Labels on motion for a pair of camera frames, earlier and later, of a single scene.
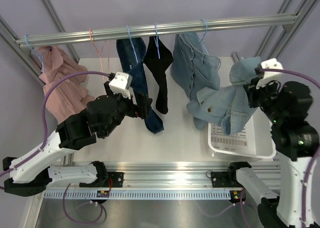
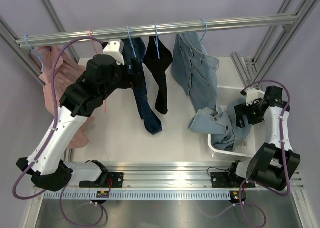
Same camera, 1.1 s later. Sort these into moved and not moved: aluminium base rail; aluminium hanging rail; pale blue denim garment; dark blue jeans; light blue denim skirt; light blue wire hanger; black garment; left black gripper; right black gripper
Moved: light blue denim skirt; right black gripper; left black gripper
Not moved: pale blue denim garment; aluminium base rail; black garment; light blue wire hanger; aluminium hanging rail; dark blue jeans
